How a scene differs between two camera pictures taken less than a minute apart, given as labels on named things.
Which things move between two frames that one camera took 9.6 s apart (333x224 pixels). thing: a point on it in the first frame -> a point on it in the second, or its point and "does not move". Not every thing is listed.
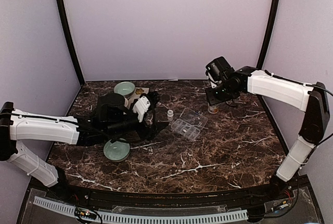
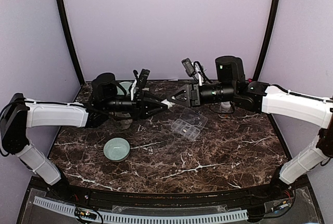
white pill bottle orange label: (212, 109) -> (225, 106)
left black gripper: (157, 126) -> (139, 106)
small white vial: (170, 115) -> (169, 104)
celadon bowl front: (117, 152) does not move
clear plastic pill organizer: (189, 124) does not move
